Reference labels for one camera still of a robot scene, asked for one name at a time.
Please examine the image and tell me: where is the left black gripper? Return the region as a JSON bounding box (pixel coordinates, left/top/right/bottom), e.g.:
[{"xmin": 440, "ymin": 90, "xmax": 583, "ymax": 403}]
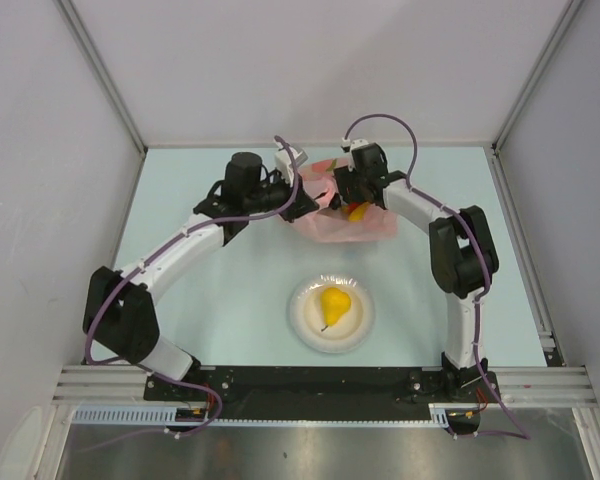
[{"xmin": 244, "ymin": 168, "xmax": 318, "ymax": 224}]

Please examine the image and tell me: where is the pink plastic bag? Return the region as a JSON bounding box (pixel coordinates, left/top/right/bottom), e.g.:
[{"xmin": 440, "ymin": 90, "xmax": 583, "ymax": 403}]
[{"xmin": 291, "ymin": 157, "xmax": 397, "ymax": 243}]

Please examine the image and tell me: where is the yellow fake lemon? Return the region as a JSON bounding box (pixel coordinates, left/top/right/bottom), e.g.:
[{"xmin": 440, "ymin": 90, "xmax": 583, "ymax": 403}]
[{"xmin": 347, "ymin": 202, "xmax": 371, "ymax": 223}]

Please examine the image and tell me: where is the yellow fake pear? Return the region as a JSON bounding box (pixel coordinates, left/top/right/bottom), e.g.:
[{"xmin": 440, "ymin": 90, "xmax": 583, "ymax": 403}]
[{"xmin": 320, "ymin": 287, "xmax": 352, "ymax": 330}]

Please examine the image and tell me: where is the white paper plate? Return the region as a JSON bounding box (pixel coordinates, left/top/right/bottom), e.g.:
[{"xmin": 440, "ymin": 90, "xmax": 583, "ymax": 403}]
[{"xmin": 288, "ymin": 274, "xmax": 375, "ymax": 355}]

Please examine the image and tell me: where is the red orange fake mango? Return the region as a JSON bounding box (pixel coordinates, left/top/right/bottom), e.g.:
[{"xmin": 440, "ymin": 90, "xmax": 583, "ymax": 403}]
[{"xmin": 342, "ymin": 203, "xmax": 361, "ymax": 214}]

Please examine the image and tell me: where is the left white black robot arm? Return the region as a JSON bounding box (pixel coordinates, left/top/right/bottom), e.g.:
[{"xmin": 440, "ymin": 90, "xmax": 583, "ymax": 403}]
[{"xmin": 82, "ymin": 147, "xmax": 317, "ymax": 400}]

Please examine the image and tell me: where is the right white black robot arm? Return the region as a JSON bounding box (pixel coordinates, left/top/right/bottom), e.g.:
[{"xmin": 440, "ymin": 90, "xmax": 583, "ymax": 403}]
[{"xmin": 334, "ymin": 140, "xmax": 499, "ymax": 401}]

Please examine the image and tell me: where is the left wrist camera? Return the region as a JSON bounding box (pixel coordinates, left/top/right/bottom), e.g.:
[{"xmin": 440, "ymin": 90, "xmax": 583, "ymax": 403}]
[{"xmin": 274, "ymin": 136, "xmax": 308, "ymax": 186}]

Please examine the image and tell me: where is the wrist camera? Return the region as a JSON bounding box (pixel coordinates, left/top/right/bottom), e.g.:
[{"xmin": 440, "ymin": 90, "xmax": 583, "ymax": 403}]
[
  {"xmin": 340, "ymin": 138, "xmax": 370, "ymax": 153},
  {"xmin": 274, "ymin": 136, "xmax": 308, "ymax": 186}
]

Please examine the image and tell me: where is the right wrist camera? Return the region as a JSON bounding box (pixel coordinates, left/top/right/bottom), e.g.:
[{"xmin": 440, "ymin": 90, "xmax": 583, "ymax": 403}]
[{"xmin": 340, "ymin": 138, "xmax": 370, "ymax": 153}]

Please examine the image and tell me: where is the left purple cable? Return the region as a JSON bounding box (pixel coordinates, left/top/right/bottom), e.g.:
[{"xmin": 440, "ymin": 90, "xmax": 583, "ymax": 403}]
[{"xmin": 74, "ymin": 134, "xmax": 301, "ymax": 454}]

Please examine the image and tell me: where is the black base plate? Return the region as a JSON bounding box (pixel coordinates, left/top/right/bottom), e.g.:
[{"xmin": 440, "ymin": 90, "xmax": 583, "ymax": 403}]
[{"xmin": 143, "ymin": 364, "xmax": 502, "ymax": 422}]

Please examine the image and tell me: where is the white slotted cable duct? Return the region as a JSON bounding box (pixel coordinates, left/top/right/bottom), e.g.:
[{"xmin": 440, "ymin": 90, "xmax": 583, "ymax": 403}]
[{"xmin": 72, "ymin": 402, "xmax": 454, "ymax": 429}]

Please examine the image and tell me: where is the aluminium front rail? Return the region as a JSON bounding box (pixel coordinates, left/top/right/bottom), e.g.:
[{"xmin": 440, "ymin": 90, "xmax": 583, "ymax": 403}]
[{"xmin": 53, "ymin": 365, "xmax": 597, "ymax": 407}]

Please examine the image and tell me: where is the left aluminium frame post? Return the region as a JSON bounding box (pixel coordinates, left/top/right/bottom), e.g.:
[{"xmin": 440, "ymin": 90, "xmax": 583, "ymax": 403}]
[{"xmin": 54, "ymin": 0, "xmax": 148, "ymax": 159}]

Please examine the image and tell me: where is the aluminium frame post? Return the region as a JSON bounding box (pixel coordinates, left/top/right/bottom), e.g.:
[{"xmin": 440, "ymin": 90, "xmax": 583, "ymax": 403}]
[
  {"xmin": 491, "ymin": 0, "xmax": 586, "ymax": 155},
  {"xmin": 54, "ymin": 0, "xmax": 148, "ymax": 159}
]

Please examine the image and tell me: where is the right aluminium frame post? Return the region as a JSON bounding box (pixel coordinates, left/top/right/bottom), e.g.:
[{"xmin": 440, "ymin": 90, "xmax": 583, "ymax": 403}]
[{"xmin": 491, "ymin": 0, "xmax": 586, "ymax": 155}]

